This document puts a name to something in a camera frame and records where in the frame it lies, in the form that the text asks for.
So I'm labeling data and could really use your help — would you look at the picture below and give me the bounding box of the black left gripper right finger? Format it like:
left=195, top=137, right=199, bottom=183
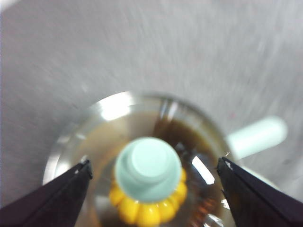
left=217, top=157, right=303, bottom=227

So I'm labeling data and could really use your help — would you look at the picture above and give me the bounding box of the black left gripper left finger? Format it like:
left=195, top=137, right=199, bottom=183
left=0, top=159, right=94, bottom=227

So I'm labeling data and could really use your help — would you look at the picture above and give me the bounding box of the glass lid with green knob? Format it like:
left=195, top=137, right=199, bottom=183
left=42, top=91, right=238, bottom=227

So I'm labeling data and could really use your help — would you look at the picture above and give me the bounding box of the mint green pot with handle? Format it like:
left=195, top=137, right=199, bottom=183
left=44, top=92, right=289, bottom=227

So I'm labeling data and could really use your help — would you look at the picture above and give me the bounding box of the yellow pumpkin with green stem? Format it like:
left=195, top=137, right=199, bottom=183
left=108, top=167, right=188, bottom=226

